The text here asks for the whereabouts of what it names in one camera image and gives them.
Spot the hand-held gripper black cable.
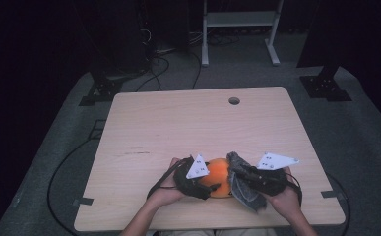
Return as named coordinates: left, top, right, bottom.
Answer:
left=286, top=172, right=304, bottom=207
left=146, top=158, right=187, bottom=201

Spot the right hand-held gripper black cable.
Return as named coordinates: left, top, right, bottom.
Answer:
left=286, top=172, right=304, bottom=207

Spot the thin black cable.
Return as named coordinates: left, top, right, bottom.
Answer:
left=190, top=51, right=203, bottom=90

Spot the looped black cable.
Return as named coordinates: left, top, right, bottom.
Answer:
left=134, top=55, right=171, bottom=93

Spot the orange round fruit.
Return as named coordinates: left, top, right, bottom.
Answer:
left=199, top=157, right=233, bottom=199

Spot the dark equipment cabinet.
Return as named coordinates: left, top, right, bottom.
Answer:
left=89, top=0, right=152, bottom=75

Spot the white metal stand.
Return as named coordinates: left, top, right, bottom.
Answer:
left=201, top=0, right=285, bottom=68

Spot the person's left hand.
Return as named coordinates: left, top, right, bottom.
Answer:
left=148, top=157, right=188, bottom=208

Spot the grey tape strip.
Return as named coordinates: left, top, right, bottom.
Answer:
left=320, top=190, right=346, bottom=200
left=72, top=197, right=95, bottom=207

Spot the person's right hand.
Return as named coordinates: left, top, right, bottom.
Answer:
left=264, top=166, right=303, bottom=219

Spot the black stand base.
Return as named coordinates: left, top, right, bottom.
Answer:
left=299, top=63, right=353, bottom=102
left=78, top=73, right=124, bottom=107

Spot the grey fluffy cloth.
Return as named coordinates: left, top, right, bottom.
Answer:
left=226, top=150, right=268, bottom=212

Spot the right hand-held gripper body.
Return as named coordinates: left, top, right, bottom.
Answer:
left=250, top=151, right=300, bottom=197

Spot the tangle of black cables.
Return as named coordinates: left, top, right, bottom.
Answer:
left=207, top=31, right=241, bottom=47

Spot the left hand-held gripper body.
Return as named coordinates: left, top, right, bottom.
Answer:
left=172, top=153, right=213, bottom=201

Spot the long black floor cable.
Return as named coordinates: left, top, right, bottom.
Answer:
left=325, top=172, right=351, bottom=236
left=46, top=137, right=96, bottom=236

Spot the left hand-held gripper black cable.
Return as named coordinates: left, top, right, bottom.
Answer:
left=146, top=158, right=187, bottom=201

